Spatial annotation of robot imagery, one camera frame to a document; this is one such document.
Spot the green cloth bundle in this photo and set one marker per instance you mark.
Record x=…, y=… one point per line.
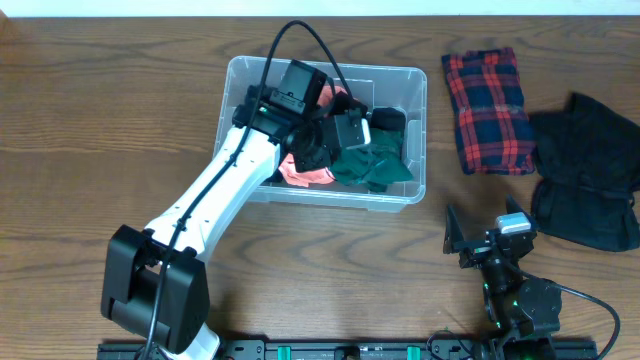
x=375, y=166

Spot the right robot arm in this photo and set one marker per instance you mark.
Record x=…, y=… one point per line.
x=525, y=309

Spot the black cloth bundle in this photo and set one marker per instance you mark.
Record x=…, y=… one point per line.
x=382, y=118

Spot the clear plastic storage container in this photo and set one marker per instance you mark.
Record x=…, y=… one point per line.
x=376, y=86

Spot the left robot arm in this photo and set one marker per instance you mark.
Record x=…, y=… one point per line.
x=155, y=281

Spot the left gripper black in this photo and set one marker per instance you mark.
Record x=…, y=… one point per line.
x=318, y=160

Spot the large black cloth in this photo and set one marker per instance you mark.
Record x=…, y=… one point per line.
x=588, y=157

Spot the dark navy cloth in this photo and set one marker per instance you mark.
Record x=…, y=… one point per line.
x=251, y=97

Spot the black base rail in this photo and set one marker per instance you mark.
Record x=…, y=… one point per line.
x=436, y=348

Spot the pink t-shirt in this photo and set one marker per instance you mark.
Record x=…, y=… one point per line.
x=322, y=176

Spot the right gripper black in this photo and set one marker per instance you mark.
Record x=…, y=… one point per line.
x=476, y=251

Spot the red plaid cloth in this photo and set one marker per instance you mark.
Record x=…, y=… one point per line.
x=492, y=131

